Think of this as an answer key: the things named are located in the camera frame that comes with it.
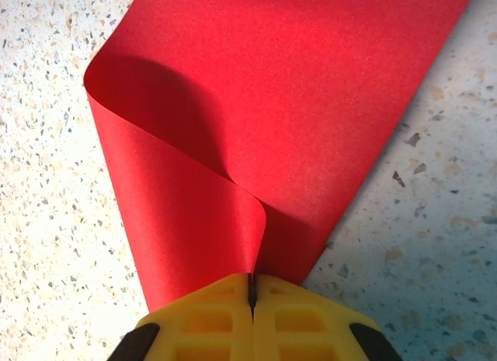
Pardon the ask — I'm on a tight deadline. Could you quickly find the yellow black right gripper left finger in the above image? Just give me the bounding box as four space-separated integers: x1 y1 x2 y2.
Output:
116 272 253 361

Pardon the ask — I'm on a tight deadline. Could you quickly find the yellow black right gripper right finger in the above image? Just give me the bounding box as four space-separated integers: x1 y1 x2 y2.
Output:
250 273 403 361

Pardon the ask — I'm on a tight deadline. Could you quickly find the red paper sheet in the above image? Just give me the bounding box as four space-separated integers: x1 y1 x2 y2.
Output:
83 0 478 314

